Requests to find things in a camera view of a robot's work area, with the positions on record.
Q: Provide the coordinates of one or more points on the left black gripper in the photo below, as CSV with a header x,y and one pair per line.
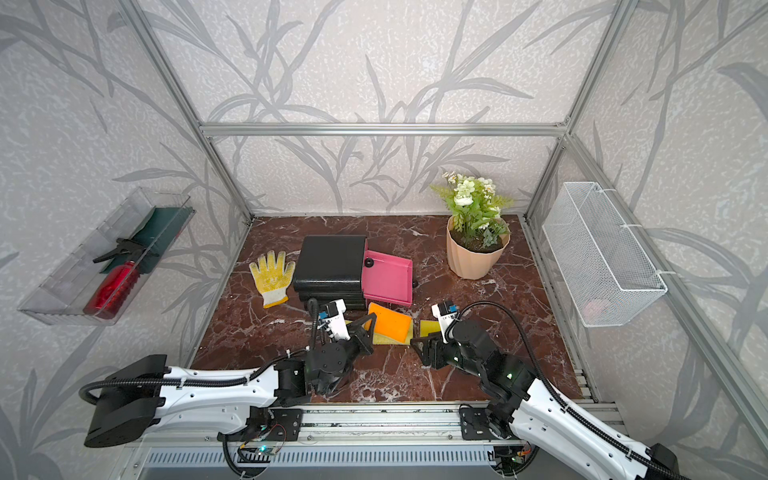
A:
x,y
366,340

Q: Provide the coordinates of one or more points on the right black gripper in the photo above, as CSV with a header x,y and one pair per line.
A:
x,y
431,344

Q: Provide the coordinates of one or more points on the yellow cellulose sponge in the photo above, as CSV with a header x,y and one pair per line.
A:
x,y
384,340

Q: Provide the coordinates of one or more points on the orange foam sponge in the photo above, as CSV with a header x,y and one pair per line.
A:
x,y
390,323

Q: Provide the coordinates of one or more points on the bright yellow foam sponge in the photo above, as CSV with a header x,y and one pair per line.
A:
x,y
429,327

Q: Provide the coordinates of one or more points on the pink bottom drawer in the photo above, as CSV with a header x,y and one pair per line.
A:
x,y
387,278

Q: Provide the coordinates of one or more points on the black drawer unit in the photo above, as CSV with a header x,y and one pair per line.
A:
x,y
330,268

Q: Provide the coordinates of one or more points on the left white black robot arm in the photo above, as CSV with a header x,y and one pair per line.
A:
x,y
151,396

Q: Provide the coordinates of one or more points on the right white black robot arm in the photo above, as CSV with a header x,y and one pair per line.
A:
x,y
523,406

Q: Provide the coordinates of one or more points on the beige plant pot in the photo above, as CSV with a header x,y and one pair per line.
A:
x,y
468,264

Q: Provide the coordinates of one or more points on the yellow work glove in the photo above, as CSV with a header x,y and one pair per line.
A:
x,y
272,276

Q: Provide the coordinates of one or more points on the pink object in basket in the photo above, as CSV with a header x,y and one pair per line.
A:
x,y
593,309

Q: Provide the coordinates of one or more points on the green artificial plant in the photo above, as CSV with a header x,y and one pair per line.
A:
x,y
476,211

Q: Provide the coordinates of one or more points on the dark green cloth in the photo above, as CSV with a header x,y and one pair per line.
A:
x,y
157,232

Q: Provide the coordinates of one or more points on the red black pruning shears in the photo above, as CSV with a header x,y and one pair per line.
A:
x,y
116,287

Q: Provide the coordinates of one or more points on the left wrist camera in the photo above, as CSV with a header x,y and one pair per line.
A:
x,y
332,321

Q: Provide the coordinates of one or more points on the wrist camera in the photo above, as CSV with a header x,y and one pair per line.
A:
x,y
332,321
445,313

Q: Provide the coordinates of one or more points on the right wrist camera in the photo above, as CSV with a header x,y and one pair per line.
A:
x,y
445,313

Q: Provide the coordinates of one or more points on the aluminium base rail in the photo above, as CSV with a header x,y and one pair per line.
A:
x,y
381,424

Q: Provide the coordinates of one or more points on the white wire mesh basket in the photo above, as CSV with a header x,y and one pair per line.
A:
x,y
599,255

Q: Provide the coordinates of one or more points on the clear plastic wall tray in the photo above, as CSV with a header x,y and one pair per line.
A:
x,y
95,283

